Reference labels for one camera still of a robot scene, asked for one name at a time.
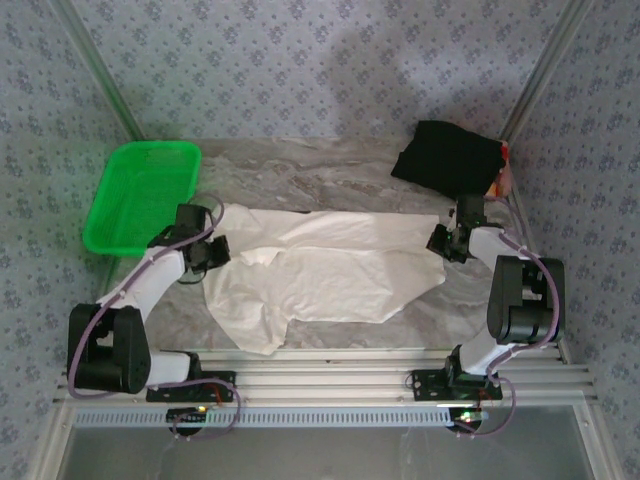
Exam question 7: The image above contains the green plastic basket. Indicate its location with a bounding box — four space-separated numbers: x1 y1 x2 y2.
82 139 203 259

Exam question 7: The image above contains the white t-shirt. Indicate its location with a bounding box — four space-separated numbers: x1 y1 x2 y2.
203 202 448 357

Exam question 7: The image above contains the right controller board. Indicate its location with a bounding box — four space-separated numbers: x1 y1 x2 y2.
448 407 490 432

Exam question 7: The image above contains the controller board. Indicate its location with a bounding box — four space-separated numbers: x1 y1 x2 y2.
167 407 210 426
448 407 490 432

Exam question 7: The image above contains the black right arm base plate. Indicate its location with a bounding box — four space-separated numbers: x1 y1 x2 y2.
410 368 503 401

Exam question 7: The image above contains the grey lower metal panel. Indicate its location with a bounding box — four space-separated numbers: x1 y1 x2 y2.
37 404 619 480

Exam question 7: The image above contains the grey slotted cable duct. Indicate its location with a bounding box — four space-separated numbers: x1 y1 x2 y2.
74 405 454 430

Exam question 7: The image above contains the aluminium rail frame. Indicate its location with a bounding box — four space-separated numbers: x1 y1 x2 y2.
53 347 599 407

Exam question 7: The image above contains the red yellow patterned t-shirt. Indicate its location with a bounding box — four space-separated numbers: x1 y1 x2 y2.
482 140 515 201

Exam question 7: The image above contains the aluminium frame post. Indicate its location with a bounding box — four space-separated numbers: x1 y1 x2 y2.
49 0 146 141
499 0 599 142

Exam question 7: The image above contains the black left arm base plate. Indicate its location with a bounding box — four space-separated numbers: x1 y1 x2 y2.
145 369 237 403

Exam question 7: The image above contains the left controller board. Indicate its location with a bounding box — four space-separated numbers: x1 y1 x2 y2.
167 407 210 426

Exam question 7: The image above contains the black folded t-shirt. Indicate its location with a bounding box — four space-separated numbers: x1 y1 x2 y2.
390 120 505 197

